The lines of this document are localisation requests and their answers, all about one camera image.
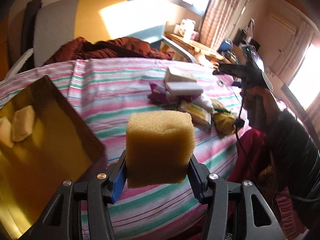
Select white plastic bag ball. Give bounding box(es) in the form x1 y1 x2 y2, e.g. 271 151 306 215
193 95 214 114

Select yellow green wafer packet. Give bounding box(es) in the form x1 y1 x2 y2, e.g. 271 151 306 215
178 100 212 128

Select white foam block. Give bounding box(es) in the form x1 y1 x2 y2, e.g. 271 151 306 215
165 82 203 96

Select beige carton box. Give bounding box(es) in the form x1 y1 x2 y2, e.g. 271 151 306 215
164 67 197 82

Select purple snack packet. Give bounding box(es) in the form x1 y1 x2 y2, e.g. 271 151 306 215
148 83 168 105

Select yellow sponge block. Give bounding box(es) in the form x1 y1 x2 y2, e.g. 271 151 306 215
126 111 195 188

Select dark jacket right forearm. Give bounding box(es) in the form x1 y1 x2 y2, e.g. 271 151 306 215
265 106 319 239

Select person's right hand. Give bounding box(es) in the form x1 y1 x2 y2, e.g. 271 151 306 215
240 87 281 132

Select blue bag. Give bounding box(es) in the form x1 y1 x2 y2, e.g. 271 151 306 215
217 38 233 53

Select wooden side table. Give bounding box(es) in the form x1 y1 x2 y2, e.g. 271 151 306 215
164 32 229 68

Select red pink blanket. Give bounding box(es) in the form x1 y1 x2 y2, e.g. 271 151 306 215
228 128 307 239

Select gold tin box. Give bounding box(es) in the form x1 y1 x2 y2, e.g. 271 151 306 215
1 76 105 239

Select white items on table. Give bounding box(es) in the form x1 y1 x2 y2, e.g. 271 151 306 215
174 18 199 43

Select pink striped curtain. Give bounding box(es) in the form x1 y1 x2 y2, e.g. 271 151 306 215
200 0 240 50

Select yellow sponge in box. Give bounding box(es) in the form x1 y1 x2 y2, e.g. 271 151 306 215
11 105 36 142

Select pale sponge in box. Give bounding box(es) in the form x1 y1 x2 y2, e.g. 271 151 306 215
0 117 14 148

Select striped pink green bedsheet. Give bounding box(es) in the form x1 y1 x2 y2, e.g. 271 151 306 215
1 58 241 239

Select maroon quilted jacket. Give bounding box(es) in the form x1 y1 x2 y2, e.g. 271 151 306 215
44 37 175 65

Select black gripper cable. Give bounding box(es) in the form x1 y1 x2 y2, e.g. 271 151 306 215
234 80 256 178

